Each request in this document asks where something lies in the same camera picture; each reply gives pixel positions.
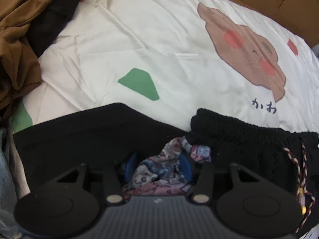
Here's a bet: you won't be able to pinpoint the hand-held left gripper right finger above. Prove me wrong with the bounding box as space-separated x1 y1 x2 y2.
179 152 268 205

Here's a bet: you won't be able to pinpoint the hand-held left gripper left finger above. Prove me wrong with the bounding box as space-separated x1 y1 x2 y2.
48 152 139 206

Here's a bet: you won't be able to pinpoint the floral patterned garment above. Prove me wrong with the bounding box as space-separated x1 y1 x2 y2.
122 136 212 202

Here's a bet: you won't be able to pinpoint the black shorts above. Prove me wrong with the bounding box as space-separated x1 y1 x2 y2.
12 102 319 239

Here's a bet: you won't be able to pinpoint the blue denim jeans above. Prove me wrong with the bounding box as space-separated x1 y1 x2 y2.
0 127 23 239

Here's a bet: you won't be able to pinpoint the cream printed blanket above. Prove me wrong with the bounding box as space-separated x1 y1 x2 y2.
11 0 319 200

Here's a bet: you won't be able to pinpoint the black garment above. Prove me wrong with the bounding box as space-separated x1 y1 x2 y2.
26 0 95 58

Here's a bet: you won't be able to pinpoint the brown garment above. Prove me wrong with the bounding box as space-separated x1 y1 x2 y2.
0 0 54 116

